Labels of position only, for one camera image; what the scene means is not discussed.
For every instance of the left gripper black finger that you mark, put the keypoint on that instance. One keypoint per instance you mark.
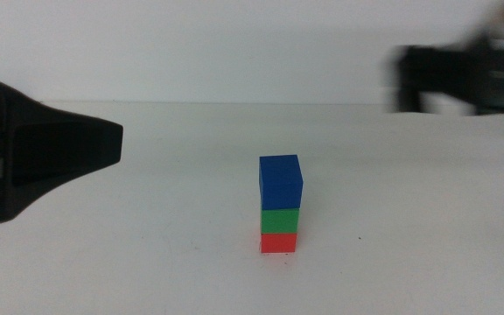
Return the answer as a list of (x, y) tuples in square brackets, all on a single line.
[(68, 149)]

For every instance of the blue cube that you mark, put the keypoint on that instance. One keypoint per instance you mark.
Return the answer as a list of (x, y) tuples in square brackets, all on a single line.
[(280, 181)]

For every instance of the green cube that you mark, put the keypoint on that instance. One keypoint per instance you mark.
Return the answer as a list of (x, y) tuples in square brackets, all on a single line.
[(279, 221)]

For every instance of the red cube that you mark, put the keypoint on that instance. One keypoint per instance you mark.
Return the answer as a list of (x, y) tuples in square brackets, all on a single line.
[(278, 243)]

